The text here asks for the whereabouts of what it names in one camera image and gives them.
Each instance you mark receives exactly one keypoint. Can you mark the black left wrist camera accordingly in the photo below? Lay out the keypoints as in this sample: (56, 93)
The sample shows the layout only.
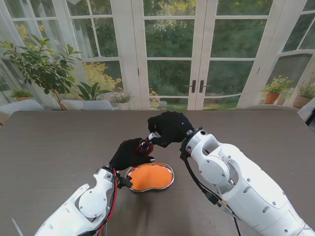
(125, 182)

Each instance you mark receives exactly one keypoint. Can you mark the red translucent sample bottle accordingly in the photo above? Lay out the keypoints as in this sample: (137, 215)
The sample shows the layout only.
(145, 148)

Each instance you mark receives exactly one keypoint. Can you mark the white chair with black edge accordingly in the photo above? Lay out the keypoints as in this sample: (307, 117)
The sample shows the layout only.
(309, 115)

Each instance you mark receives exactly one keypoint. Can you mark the white rectangular planter box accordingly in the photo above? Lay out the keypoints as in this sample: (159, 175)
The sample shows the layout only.
(86, 105)

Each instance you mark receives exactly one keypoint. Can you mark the white zip tie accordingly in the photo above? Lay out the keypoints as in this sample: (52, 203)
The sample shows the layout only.
(17, 227)

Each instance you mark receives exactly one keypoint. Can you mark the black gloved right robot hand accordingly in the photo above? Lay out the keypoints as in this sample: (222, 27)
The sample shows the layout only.
(174, 127)

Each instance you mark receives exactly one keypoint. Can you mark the tall leafy potted tree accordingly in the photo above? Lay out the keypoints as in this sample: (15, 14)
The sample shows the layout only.
(41, 66)

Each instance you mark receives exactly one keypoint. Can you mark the pale grey armchair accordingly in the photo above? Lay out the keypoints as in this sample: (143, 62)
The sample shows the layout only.
(22, 106)

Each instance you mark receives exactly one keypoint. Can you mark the kidney-shaped steel tray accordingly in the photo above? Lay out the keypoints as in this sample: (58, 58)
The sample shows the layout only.
(172, 180)

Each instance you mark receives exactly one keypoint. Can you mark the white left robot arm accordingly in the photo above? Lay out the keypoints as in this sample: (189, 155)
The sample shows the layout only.
(91, 201)

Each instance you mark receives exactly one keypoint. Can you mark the small bush in orange pot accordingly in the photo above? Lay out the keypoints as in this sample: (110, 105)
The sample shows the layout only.
(21, 94)

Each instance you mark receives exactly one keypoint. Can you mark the orange tray liner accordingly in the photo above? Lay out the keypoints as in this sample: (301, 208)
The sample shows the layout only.
(152, 178)

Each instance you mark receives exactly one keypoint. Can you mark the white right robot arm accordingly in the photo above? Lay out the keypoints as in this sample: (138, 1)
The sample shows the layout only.
(246, 177)

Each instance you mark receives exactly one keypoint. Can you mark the yellow-green plant in terracotta pot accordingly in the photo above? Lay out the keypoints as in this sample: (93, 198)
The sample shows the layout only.
(272, 97)

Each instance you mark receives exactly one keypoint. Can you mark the broad-leaf green plant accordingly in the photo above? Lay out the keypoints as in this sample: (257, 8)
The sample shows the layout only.
(92, 92)

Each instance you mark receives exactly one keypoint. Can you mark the white ribbed bottle cap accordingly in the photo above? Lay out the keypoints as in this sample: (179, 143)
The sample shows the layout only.
(152, 136)

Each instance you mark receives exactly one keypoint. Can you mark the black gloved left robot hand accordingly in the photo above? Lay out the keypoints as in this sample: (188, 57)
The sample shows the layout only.
(123, 156)

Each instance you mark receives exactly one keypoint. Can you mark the green plant in beige pot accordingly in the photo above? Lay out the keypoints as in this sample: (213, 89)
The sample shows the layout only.
(302, 101)

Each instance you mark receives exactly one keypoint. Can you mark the small flowering plant white pot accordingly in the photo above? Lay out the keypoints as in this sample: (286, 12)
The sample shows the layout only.
(121, 99)

